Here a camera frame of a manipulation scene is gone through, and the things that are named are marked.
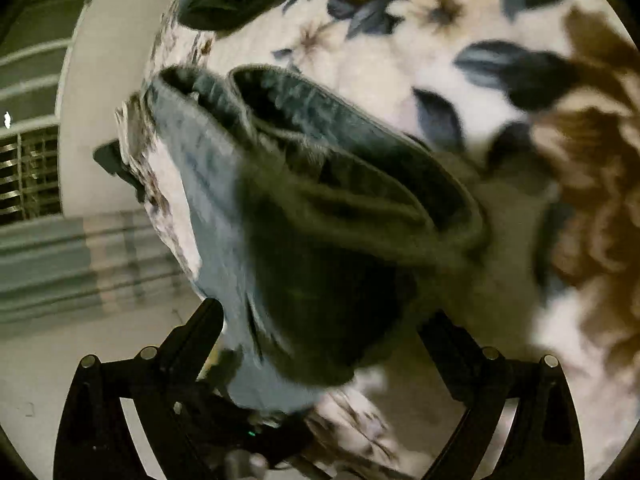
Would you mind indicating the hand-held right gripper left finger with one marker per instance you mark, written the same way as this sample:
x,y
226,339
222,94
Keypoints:
x,y
202,327

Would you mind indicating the metal window grille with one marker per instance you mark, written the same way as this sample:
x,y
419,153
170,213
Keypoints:
x,y
27,180

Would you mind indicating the floral printed blanket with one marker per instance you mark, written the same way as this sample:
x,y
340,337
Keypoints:
x,y
500,20

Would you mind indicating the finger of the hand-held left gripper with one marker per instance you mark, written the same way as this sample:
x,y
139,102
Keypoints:
x,y
116,164

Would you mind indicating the blue denim pants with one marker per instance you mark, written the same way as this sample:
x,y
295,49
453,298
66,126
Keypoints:
x,y
310,280

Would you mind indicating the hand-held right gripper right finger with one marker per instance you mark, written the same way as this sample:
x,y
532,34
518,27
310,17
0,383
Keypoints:
x,y
440,340

